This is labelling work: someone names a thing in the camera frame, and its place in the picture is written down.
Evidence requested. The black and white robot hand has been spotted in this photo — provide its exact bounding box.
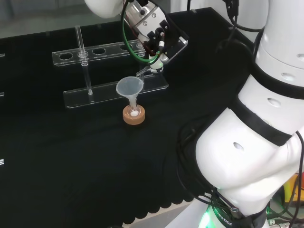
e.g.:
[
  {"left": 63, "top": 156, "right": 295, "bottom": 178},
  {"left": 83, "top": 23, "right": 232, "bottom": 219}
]
[{"left": 136, "top": 19, "right": 190, "bottom": 75}]

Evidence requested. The clear plastic funnel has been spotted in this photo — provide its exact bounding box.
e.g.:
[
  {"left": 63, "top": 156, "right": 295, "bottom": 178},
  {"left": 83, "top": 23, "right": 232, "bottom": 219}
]
[{"left": 115, "top": 76, "right": 145, "bottom": 107}]

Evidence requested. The clear acrylic funnel stand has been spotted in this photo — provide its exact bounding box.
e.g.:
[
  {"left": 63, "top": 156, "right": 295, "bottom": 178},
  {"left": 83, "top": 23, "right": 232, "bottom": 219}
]
[{"left": 52, "top": 25, "right": 170, "bottom": 109}]

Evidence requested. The round-bottom glass flask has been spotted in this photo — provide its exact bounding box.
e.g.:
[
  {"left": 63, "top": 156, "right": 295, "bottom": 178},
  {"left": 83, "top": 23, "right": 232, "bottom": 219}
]
[{"left": 126, "top": 101, "right": 141, "bottom": 117}]

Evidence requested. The black table cloth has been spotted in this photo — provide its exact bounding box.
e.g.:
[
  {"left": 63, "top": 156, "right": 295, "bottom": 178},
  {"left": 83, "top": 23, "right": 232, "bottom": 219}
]
[{"left": 0, "top": 7, "right": 256, "bottom": 228}]

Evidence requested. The yellow stop button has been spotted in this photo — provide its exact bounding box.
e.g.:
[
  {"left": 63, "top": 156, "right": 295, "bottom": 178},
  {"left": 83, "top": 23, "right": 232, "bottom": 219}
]
[{"left": 282, "top": 174, "right": 302, "bottom": 207}]

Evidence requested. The green cable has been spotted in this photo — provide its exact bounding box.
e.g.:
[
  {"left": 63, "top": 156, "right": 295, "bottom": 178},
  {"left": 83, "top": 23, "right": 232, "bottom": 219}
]
[{"left": 122, "top": 0, "right": 165, "bottom": 67}]

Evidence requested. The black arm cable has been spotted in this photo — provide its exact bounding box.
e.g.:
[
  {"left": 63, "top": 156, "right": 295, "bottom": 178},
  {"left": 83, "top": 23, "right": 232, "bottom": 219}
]
[{"left": 222, "top": 0, "right": 266, "bottom": 33}]

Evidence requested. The cork ring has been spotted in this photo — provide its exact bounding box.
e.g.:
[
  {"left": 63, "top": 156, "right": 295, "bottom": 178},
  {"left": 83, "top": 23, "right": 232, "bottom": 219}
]
[{"left": 123, "top": 105, "right": 146, "bottom": 125}]

